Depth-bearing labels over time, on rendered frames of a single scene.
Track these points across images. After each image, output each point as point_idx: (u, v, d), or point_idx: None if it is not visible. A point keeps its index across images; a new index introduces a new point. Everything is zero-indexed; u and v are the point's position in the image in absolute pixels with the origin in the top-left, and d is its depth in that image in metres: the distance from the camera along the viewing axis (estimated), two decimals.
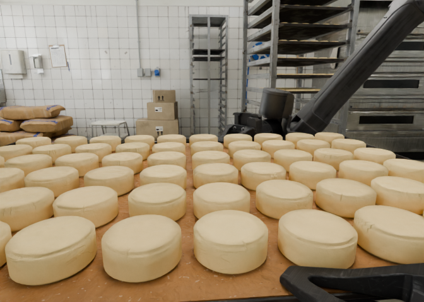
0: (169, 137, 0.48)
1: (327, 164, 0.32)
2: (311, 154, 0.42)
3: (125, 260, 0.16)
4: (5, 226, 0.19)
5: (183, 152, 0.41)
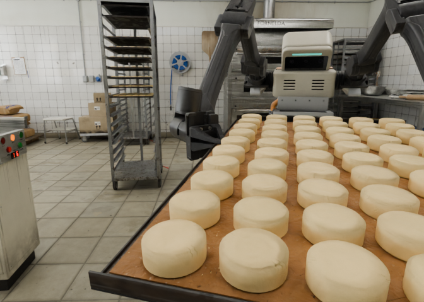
0: (231, 149, 0.42)
1: (334, 127, 0.56)
2: None
3: None
4: None
5: None
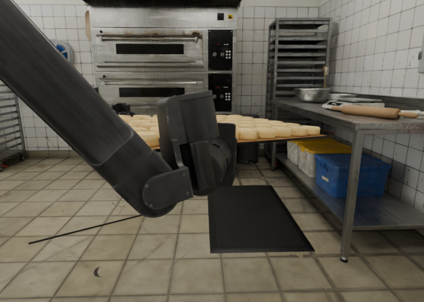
0: (247, 128, 0.61)
1: (131, 121, 0.63)
2: None
3: None
4: None
5: None
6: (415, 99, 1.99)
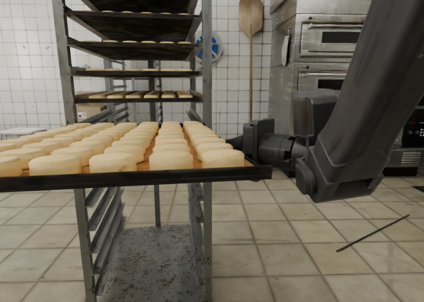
0: (197, 128, 0.61)
1: (88, 145, 0.40)
2: None
3: (36, 133, 0.57)
4: (76, 129, 0.66)
5: None
6: None
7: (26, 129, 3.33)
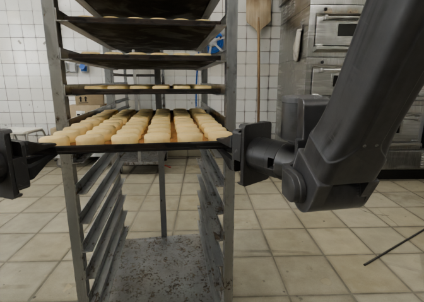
0: (202, 115, 0.84)
1: (134, 127, 0.62)
2: None
3: (86, 118, 0.79)
4: (110, 115, 0.89)
5: None
6: None
7: (22, 128, 3.15)
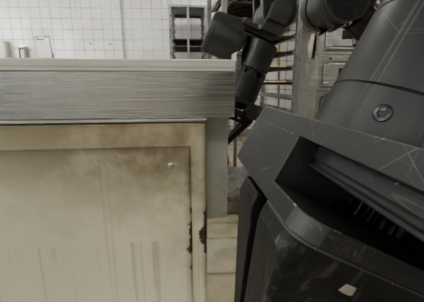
0: None
1: None
2: None
3: None
4: None
5: None
6: None
7: None
